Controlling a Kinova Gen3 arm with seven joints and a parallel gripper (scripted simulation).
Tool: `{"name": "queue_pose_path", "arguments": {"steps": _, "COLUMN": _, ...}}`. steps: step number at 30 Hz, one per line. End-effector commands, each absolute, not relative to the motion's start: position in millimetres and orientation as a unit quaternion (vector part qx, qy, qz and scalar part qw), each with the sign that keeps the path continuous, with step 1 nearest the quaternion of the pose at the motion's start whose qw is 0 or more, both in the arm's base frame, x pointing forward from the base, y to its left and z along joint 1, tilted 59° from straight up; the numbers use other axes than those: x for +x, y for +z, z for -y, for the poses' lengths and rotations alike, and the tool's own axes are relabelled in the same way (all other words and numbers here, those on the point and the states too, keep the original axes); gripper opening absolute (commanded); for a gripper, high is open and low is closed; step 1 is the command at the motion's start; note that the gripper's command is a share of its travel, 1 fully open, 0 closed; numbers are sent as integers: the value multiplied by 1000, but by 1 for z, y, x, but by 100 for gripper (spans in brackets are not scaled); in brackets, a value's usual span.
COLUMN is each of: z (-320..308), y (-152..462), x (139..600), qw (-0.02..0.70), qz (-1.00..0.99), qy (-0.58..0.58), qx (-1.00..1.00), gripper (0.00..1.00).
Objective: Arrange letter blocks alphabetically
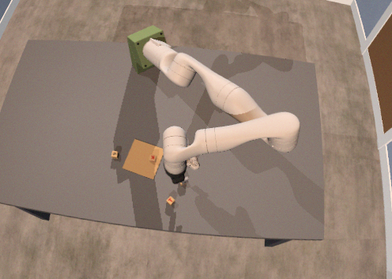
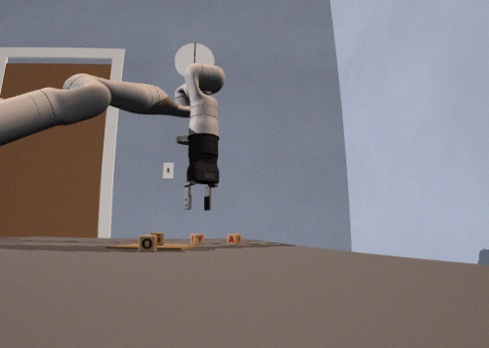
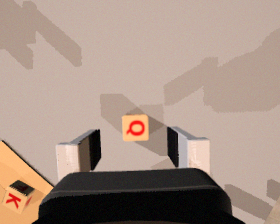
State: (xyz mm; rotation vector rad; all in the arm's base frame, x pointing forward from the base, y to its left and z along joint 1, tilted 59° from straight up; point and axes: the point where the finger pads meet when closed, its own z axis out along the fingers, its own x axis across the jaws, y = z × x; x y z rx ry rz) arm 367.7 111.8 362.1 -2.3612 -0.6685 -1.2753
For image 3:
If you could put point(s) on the orange square mat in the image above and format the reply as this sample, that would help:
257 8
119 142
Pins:
12 168

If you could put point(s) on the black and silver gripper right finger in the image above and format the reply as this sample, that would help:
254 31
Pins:
188 151

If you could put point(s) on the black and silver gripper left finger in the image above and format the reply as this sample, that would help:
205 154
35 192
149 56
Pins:
80 155

